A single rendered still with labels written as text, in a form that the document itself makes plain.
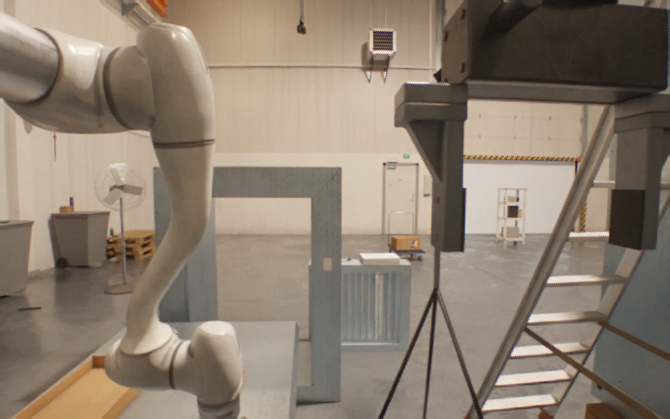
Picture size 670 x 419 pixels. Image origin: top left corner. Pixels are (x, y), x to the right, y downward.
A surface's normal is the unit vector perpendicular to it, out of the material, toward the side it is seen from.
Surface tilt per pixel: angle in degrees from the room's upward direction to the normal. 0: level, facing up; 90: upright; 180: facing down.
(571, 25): 90
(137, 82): 100
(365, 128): 90
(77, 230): 94
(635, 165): 90
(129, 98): 112
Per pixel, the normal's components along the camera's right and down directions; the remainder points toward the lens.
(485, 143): 0.03, 0.07
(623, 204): -1.00, 0.00
